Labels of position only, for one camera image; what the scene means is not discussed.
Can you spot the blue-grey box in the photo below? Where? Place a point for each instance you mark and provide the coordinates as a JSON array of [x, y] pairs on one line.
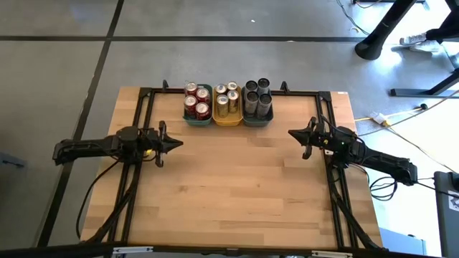
[[401, 243]]

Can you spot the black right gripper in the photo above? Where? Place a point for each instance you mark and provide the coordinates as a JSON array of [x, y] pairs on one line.
[[326, 138]]

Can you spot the black camera rig bar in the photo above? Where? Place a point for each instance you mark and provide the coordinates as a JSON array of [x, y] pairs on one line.
[[54, 252]]

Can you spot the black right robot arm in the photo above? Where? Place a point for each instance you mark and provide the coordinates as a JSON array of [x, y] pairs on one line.
[[387, 163]]

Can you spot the yellow plastic bin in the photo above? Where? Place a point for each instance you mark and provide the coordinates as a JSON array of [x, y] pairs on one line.
[[227, 122]]

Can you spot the red Coca-Cola can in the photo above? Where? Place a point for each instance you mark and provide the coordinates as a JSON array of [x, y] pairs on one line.
[[203, 95], [190, 101], [190, 88], [202, 108]]

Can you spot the black desk foot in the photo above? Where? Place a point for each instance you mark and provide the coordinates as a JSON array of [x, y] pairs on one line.
[[412, 92]]

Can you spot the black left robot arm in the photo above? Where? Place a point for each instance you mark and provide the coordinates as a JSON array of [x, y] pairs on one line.
[[89, 147]]

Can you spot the grey floor object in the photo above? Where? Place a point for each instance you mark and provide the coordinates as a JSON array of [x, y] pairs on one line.
[[10, 159]]

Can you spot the silver metal bracket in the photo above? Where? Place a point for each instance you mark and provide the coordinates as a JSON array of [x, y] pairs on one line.
[[331, 254], [132, 250]]

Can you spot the dark teal plastic bin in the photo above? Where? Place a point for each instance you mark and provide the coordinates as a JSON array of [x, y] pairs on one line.
[[258, 123]]

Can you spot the small black floor knob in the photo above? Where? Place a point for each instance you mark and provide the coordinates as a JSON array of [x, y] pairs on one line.
[[424, 106]]

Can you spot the person's shoe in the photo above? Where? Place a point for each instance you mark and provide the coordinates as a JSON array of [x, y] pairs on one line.
[[412, 38], [426, 47]]

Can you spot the dark grey case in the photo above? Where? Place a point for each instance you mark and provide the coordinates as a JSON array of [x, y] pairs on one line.
[[446, 215]]

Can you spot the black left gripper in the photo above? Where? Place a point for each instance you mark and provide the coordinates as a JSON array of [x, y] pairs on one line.
[[152, 143]]

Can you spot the person's leg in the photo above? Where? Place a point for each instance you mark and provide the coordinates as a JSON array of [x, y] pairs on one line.
[[444, 32]]

